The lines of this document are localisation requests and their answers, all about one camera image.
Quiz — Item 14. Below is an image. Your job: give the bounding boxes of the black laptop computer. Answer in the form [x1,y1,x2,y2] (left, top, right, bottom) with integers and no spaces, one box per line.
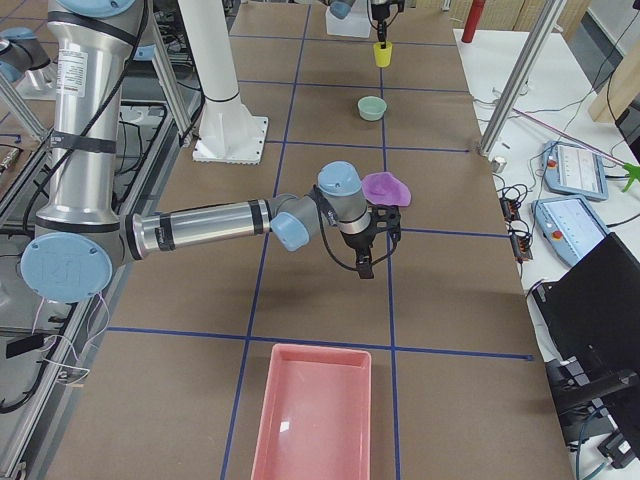
[530,232,640,371]

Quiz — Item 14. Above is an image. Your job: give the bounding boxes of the pink plastic bin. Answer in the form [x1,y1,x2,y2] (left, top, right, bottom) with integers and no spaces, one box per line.
[251,344,372,479]

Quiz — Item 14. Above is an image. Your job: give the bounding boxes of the red cylinder bottle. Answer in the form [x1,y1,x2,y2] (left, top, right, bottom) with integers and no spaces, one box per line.
[461,0,486,43]

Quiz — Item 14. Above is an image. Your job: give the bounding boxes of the near blue teach pendant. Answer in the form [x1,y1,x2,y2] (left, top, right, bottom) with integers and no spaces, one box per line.
[531,194,610,267]

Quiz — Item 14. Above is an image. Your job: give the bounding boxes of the white camera pillar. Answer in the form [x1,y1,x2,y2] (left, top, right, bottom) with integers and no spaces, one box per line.
[175,0,243,146]

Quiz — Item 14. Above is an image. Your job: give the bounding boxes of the mint green bowl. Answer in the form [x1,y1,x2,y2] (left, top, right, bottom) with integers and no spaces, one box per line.
[357,96,387,122]

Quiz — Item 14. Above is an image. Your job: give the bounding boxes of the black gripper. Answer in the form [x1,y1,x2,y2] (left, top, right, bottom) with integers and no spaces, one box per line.
[369,0,403,49]
[341,221,378,279]

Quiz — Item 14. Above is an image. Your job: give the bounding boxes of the green tipped grabber stick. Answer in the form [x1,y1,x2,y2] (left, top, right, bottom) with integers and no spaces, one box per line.
[511,107,640,192]

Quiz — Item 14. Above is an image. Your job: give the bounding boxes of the aluminium frame post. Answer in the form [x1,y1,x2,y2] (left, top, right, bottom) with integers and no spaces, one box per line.
[478,0,566,157]

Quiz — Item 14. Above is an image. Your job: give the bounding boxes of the white translucent box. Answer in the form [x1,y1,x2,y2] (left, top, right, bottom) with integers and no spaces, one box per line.
[325,2,371,39]

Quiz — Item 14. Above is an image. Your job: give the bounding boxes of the purple cloth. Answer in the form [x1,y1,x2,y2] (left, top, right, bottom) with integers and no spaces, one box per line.
[362,172,411,207]

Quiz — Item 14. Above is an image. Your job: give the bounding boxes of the blue teach pendant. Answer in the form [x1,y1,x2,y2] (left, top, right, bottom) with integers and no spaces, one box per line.
[531,194,610,267]
[542,141,609,201]

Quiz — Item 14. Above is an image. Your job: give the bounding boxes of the yellow plastic cup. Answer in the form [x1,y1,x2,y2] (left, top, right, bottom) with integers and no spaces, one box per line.
[373,41,393,69]

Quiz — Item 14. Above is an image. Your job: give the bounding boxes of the white pillar base plate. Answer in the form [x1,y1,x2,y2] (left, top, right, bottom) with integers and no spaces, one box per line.
[193,97,269,165]

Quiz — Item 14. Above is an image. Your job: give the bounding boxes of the far blue teach pendant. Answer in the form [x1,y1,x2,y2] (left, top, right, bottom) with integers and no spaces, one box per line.
[542,141,609,201]

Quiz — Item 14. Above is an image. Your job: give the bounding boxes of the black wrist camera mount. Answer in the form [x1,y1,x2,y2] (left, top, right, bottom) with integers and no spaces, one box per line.
[370,205,401,246]

